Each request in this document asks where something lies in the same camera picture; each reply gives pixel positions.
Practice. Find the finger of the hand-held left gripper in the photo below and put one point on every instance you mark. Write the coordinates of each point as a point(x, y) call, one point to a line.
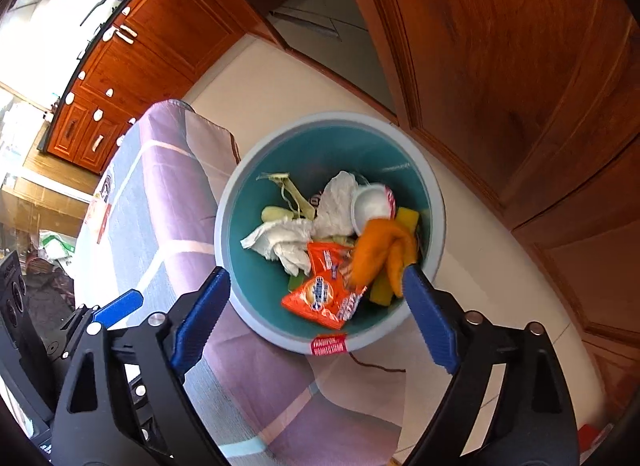
point(120, 307)

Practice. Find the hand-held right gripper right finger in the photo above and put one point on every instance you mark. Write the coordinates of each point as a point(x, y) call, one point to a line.
point(431, 318)

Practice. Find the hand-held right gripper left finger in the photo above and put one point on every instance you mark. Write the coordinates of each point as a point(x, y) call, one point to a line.
point(200, 318)

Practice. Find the orange peel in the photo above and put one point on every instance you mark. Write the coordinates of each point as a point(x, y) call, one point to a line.
point(380, 251)

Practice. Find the yellow green sponge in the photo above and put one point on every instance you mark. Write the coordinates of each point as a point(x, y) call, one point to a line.
point(407, 218)

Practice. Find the large white tissue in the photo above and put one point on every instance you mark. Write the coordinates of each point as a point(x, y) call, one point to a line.
point(280, 246)

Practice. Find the orange snack packet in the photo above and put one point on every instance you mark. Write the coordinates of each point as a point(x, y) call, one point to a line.
point(320, 291)

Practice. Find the white cup with red print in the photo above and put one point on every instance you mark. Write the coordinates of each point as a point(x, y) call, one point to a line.
point(372, 208)

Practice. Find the teal bin with grey rim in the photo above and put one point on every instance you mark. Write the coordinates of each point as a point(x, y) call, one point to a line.
point(250, 185)

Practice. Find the small white tissue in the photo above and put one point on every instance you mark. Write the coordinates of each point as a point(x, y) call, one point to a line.
point(337, 201)

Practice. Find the pale green corn husk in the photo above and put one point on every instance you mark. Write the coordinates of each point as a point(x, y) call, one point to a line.
point(295, 198)

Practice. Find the green white plastic bag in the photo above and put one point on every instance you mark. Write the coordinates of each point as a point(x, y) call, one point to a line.
point(57, 246)

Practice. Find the plaid tablecloth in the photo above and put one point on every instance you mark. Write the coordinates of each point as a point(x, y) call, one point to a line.
point(165, 226)

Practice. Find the clear bread bag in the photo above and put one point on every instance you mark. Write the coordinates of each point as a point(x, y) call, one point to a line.
point(97, 211)

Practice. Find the wooden panelled cabinet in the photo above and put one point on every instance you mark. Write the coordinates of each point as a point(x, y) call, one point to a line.
point(500, 70)

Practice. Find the wooden cabinet with drawers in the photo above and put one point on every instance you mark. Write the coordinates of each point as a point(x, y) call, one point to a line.
point(165, 30)

